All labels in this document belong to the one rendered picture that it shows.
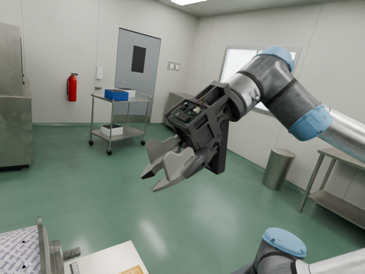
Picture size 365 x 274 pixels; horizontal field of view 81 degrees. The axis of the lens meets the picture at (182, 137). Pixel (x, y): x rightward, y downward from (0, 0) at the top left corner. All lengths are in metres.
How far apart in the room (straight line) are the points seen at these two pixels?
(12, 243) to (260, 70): 0.44
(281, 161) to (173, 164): 3.23
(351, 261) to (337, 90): 3.27
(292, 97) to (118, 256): 0.72
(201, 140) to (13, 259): 0.28
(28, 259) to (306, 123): 0.46
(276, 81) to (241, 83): 0.07
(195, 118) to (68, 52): 4.54
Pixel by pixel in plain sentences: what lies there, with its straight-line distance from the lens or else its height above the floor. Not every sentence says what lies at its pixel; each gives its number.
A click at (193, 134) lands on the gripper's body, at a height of 1.45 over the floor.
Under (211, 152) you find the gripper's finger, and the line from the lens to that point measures 0.36.
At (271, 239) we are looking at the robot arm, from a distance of 0.72.
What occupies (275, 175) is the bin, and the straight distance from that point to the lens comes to 3.62.
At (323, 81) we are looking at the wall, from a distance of 3.84.
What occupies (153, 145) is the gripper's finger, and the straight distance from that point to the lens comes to 0.38.
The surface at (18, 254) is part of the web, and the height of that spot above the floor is 1.31.
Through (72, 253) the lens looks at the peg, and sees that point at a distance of 0.40.
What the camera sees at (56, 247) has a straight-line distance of 0.36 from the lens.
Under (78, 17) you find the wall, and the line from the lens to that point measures 4.86.
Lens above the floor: 1.54
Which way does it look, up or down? 18 degrees down
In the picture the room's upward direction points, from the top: 11 degrees clockwise
